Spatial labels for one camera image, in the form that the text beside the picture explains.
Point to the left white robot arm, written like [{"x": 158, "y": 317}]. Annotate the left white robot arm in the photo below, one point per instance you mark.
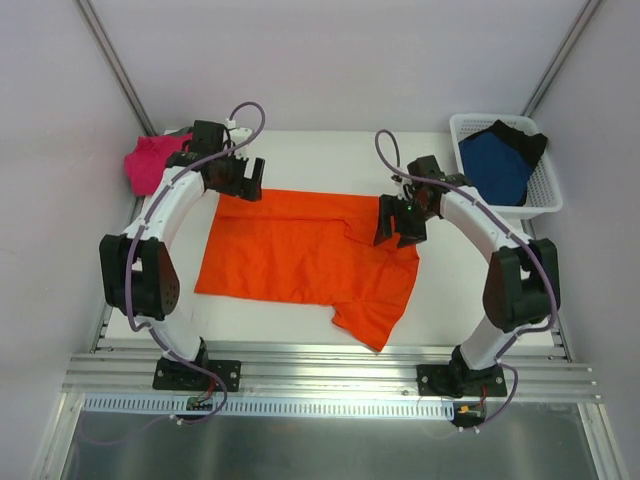
[{"x": 139, "y": 277}]

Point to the blue t shirt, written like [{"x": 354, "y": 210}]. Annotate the blue t shirt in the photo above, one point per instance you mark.
[{"x": 498, "y": 171}]

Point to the white slotted cable duct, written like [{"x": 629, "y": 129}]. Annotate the white slotted cable duct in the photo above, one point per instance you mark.
[{"x": 269, "y": 407}]

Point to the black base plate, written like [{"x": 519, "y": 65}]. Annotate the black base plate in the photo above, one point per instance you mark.
[
  {"x": 445, "y": 381},
  {"x": 174, "y": 376}
]

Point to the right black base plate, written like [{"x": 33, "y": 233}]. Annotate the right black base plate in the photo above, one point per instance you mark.
[{"x": 445, "y": 381}]

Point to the black t shirt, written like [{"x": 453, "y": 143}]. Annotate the black t shirt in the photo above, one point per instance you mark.
[{"x": 530, "y": 147}]

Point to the white plastic basket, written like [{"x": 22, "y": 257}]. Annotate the white plastic basket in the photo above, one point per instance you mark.
[{"x": 543, "y": 193}]

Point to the aluminium mounting rail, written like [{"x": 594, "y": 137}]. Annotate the aluminium mounting rail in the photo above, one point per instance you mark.
[{"x": 545, "y": 374}]

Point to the grey folded t shirt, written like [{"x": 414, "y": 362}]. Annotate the grey folded t shirt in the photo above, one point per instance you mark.
[{"x": 183, "y": 134}]

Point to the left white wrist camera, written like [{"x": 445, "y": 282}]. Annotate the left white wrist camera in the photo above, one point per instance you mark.
[{"x": 237, "y": 134}]

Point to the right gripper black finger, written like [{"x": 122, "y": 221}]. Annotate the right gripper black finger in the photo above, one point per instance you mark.
[
  {"x": 385, "y": 222},
  {"x": 412, "y": 237}
]

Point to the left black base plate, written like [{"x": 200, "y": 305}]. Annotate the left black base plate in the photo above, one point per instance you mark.
[{"x": 174, "y": 376}]

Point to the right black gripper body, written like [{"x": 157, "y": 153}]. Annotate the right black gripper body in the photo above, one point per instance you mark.
[{"x": 401, "y": 220}]

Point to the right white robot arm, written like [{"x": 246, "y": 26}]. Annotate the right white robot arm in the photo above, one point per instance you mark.
[{"x": 522, "y": 289}]

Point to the pink folded t shirt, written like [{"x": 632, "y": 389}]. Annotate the pink folded t shirt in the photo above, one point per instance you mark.
[{"x": 145, "y": 165}]

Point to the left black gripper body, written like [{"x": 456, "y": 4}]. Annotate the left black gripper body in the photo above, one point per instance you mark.
[{"x": 240, "y": 176}]

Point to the orange t shirt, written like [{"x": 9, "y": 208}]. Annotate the orange t shirt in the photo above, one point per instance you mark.
[{"x": 314, "y": 249}]

